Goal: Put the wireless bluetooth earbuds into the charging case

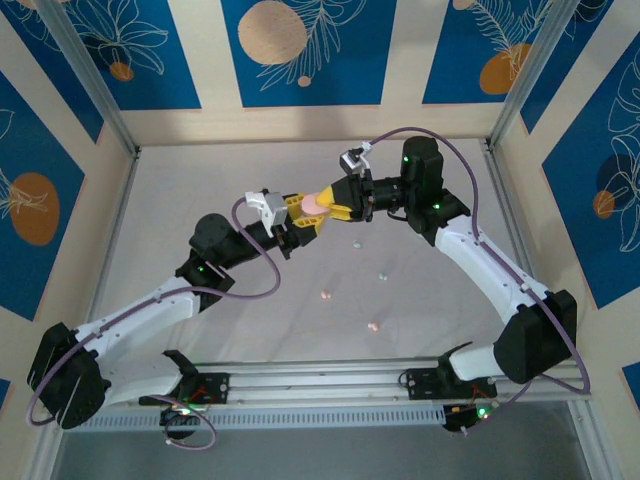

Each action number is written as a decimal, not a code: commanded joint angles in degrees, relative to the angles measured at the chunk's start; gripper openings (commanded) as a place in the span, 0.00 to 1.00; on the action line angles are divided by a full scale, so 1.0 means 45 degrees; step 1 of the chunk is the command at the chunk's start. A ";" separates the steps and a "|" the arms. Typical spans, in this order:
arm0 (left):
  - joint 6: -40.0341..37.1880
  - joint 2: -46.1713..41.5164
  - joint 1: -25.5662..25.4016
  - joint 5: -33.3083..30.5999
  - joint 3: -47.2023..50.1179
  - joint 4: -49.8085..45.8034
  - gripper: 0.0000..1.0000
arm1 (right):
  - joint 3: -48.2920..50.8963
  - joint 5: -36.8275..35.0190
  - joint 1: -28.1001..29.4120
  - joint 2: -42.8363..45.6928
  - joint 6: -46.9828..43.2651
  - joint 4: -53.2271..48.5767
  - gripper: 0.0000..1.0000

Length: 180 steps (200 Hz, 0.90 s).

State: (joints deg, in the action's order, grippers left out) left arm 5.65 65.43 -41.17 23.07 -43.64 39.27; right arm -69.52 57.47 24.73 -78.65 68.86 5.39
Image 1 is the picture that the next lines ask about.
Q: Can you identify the pink earbud charging case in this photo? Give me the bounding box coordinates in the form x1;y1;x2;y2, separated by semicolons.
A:
299;193;332;220

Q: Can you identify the aluminium side rail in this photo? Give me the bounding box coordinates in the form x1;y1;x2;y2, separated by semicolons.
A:
27;149;144;480
482;142;604;480

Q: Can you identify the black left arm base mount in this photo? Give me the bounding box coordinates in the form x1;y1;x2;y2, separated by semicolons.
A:
138;348;232;407

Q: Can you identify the aluminium frame post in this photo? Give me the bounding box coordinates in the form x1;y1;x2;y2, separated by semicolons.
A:
484;0;586;149
37;0;142;159

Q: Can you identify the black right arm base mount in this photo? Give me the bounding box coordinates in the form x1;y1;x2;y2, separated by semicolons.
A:
398;342;500;402

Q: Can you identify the purple cable white plug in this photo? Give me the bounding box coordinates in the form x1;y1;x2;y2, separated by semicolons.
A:
149;393;219;450

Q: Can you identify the grey slotted cable duct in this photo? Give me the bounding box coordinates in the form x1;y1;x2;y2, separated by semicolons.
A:
64;405;447;432

